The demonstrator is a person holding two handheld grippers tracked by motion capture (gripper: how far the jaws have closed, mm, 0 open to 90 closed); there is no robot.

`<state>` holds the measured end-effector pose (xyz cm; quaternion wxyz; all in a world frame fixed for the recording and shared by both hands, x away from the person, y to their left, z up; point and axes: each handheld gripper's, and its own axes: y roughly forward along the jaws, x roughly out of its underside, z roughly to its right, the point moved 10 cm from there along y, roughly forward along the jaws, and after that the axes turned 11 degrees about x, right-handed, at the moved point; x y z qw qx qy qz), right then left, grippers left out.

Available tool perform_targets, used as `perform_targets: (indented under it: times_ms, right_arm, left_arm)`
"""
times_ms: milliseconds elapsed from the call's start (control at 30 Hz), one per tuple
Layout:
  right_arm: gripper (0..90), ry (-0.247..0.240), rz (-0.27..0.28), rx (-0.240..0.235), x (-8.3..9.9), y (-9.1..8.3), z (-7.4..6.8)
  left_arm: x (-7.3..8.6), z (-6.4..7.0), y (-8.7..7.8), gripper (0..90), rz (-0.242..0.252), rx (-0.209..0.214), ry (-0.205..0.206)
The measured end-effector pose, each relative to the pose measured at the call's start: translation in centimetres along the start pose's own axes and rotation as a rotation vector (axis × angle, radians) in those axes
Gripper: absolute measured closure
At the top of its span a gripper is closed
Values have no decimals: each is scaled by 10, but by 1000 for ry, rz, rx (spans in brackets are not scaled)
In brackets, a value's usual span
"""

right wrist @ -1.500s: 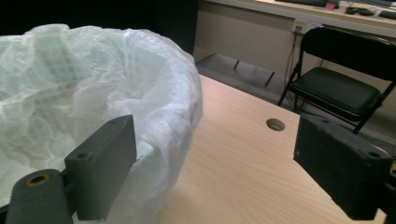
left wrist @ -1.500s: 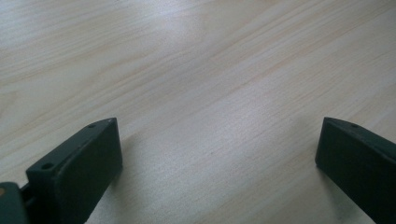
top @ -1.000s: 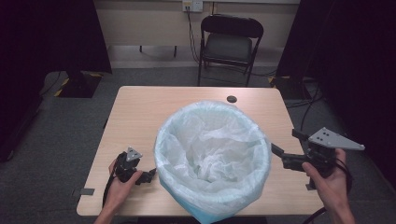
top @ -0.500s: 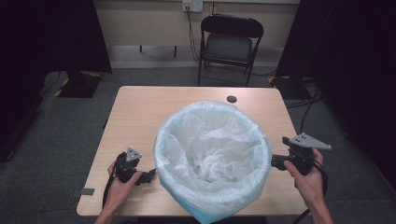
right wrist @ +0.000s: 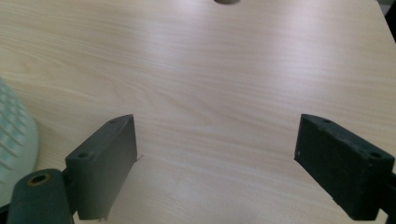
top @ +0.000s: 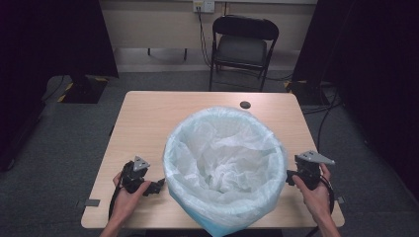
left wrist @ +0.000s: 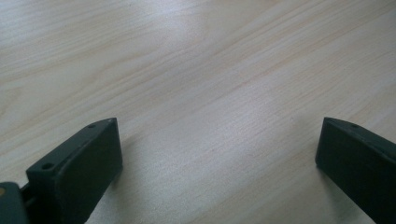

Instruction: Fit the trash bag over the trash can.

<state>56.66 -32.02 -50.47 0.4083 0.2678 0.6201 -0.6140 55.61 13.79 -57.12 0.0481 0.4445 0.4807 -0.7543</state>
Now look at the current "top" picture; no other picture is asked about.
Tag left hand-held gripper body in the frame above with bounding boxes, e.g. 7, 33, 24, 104
120, 155, 151, 195

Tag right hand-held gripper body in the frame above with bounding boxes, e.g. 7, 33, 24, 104
293, 150, 336, 191

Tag white plastic trash bag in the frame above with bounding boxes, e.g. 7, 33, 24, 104
162, 106, 289, 235

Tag light blue mesh wastebasket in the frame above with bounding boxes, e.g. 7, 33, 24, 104
177, 197, 261, 237

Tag person's left hand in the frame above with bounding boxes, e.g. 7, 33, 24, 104
111, 172, 152, 222

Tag person's right hand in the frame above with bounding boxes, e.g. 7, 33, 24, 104
292, 163, 334, 222

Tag black stand base, yellow tape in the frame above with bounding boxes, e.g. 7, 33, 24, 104
284, 79, 331, 107
56, 74, 110, 105

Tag black curtain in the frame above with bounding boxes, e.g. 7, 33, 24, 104
0, 0, 120, 173
291, 0, 419, 200

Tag black folding chair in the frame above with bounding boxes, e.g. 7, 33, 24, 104
209, 14, 281, 93

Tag right hand-held gripper black cable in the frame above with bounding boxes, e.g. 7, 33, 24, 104
319, 174, 336, 215

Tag hand-held gripper black cable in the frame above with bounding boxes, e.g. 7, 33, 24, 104
108, 177, 125, 221
319, 174, 336, 215

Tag left hand-held gripper black cable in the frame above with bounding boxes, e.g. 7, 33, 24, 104
108, 177, 125, 221

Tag black floor cables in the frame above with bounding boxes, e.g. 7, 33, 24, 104
300, 82, 344, 156

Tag black cable from wall outlet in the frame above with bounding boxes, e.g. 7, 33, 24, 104
196, 7, 213, 69

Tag white wall outlet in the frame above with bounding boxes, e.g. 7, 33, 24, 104
192, 0, 216, 15

